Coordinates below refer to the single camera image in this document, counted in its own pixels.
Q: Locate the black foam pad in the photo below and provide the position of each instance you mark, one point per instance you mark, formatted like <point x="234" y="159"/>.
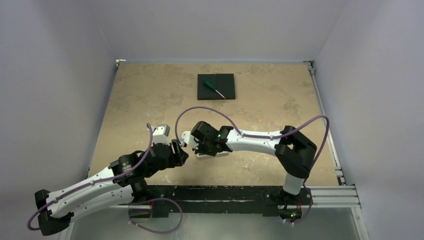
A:
<point x="224" y="83"/>

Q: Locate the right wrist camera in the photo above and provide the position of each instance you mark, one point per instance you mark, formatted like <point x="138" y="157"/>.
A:
<point x="186" y="139"/>

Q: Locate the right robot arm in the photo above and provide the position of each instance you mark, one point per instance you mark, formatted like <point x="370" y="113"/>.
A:
<point x="294" y="151"/>

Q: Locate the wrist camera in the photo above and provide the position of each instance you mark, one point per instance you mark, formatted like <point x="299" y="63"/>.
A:
<point x="186" y="139"/>
<point x="160" y="135"/>

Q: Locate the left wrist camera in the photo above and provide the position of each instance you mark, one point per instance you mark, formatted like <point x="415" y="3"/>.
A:
<point x="160" y="135"/>

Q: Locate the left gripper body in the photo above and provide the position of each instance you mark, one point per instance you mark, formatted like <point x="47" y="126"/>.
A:
<point x="170" y="162"/>

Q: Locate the green handled screwdriver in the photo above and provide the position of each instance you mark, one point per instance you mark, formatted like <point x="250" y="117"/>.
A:
<point x="212" y="87"/>

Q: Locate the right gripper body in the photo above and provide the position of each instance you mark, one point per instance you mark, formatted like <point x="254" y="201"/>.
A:
<point x="200" y="145"/>

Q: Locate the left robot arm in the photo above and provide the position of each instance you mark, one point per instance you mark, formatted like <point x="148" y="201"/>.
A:
<point x="122" y="182"/>

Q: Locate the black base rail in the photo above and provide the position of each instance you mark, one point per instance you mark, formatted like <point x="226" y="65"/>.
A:
<point x="268" y="201"/>

